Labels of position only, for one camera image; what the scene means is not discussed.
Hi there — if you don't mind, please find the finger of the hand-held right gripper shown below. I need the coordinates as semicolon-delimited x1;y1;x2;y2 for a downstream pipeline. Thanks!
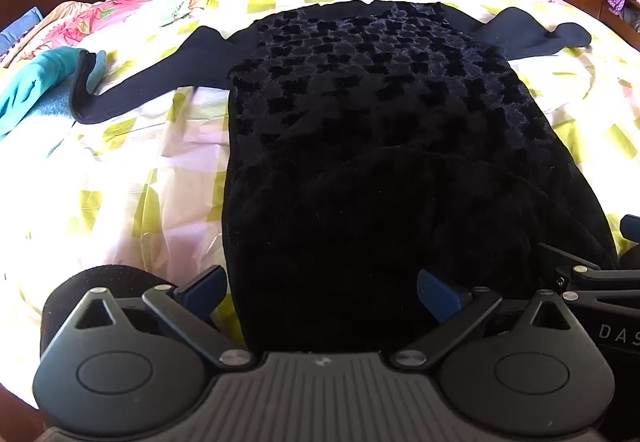
619;215;640;244
537;242;640;305

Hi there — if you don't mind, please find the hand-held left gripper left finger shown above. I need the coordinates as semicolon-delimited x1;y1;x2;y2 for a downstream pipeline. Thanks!
47;265;257;370

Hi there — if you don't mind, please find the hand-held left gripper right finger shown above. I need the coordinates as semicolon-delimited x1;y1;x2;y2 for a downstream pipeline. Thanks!
390;269;596;369

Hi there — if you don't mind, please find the black velvet long-sleeved dress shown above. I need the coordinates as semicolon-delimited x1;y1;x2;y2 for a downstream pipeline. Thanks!
70;0;618;355

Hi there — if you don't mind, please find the checked cartoon print bed cover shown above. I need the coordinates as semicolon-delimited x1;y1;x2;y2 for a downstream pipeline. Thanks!
0;0;640;410

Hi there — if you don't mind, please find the blue textured towel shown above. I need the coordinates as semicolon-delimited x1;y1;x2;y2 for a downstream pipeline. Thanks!
20;81;77;124

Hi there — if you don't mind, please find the teal cloth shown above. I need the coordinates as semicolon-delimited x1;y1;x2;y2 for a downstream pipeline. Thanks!
0;46;107;135

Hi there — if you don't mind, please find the blue pillow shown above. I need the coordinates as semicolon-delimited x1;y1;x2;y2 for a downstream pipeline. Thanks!
0;6;45;54

